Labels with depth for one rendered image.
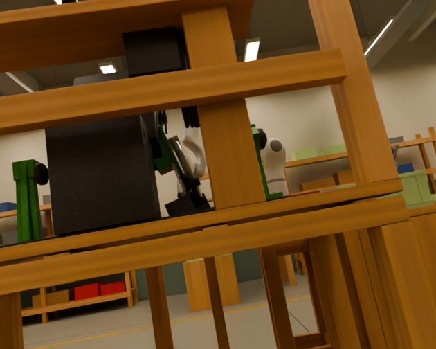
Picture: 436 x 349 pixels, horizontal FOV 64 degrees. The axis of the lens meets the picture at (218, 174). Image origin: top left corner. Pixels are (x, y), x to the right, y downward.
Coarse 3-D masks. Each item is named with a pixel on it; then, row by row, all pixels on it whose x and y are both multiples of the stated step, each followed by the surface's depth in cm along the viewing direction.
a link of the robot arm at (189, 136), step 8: (184, 128) 188; (192, 128) 186; (184, 136) 186; (192, 136) 186; (184, 144) 187; (192, 144) 186; (200, 152) 187; (200, 160) 188; (200, 168) 185; (200, 176) 186
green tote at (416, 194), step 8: (400, 176) 167; (408, 176) 167; (416, 176) 166; (424, 176) 166; (352, 184) 171; (408, 184) 166; (416, 184) 166; (424, 184) 165; (400, 192) 167; (408, 192) 166; (416, 192) 165; (424, 192) 165; (408, 200) 165; (416, 200) 165; (424, 200) 164; (432, 200) 163; (408, 208) 165
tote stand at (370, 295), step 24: (432, 216) 161; (336, 240) 183; (360, 240) 164; (432, 240) 159; (360, 264) 161; (432, 264) 157; (360, 288) 160; (432, 288) 156; (360, 312) 162; (384, 312) 157; (360, 336) 172; (384, 336) 156
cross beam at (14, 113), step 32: (224, 64) 98; (256, 64) 98; (288, 64) 98; (320, 64) 99; (32, 96) 94; (64, 96) 94; (96, 96) 94; (128, 96) 95; (160, 96) 95; (192, 96) 95; (224, 96) 97; (0, 128) 92; (32, 128) 95
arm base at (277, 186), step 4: (268, 184) 188; (272, 184) 186; (276, 184) 185; (280, 184) 186; (284, 184) 187; (272, 188) 186; (276, 188) 185; (280, 188) 185; (284, 188) 186; (272, 192) 186; (284, 192) 185; (288, 192) 188
